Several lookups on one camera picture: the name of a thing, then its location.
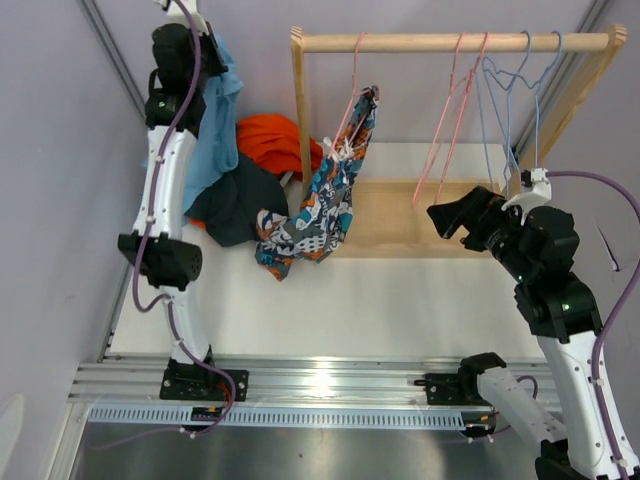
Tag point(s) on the patterned colourful shorts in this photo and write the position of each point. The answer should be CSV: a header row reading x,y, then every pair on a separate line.
x,y
326,211

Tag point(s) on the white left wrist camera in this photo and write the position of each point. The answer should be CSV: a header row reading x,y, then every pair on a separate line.
x,y
184,12

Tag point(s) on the light blue shorts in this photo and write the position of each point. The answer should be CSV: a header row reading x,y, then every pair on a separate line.
x,y
215,155

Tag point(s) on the aluminium mounting rail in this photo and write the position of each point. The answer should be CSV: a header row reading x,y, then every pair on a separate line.
x,y
313,382

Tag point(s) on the dark navy shorts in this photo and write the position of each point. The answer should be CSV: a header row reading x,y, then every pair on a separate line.
x,y
228,209

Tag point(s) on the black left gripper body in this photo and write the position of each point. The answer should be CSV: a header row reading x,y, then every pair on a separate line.
x,y
211,60

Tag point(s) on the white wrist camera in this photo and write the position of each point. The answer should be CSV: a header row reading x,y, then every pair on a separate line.
x,y
537,192
184,12

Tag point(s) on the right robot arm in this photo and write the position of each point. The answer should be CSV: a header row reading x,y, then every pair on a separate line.
x,y
536,248

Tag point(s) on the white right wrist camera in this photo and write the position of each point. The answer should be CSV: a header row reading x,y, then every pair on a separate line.
x,y
537,192

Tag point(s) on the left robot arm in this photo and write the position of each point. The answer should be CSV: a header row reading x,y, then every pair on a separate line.
x,y
166,266

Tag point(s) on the slotted cable duct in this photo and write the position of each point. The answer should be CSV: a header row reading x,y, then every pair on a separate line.
x,y
412,419

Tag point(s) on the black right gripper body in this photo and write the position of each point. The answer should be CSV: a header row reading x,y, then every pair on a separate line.
x,y
496,228

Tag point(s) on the orange shorts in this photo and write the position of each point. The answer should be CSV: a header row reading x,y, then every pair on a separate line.
x,y
272,141

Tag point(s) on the wooden clothes rack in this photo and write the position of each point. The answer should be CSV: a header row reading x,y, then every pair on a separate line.
x,y
390,227

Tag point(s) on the blue wire hanger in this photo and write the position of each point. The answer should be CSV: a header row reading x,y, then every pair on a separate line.
x,y
500,85
536,87

